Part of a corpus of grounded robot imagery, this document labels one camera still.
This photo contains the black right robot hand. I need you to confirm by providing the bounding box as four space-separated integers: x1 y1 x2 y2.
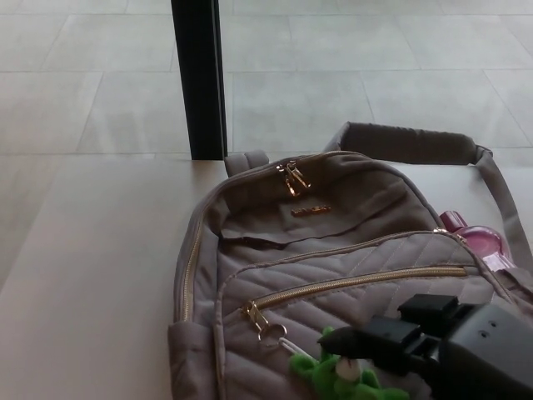
316 293 533 400

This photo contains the green plush frog keychain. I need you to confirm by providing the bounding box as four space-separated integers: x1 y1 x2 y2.
258 323 404 400

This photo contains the grey quilted backpack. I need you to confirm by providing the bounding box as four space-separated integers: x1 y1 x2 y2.
167 121 533 400

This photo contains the pink plastic water bottle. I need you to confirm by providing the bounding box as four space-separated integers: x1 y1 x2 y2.
437 210 514 273

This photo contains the black vertical window post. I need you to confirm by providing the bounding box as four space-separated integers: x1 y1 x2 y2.
171 0 229 162

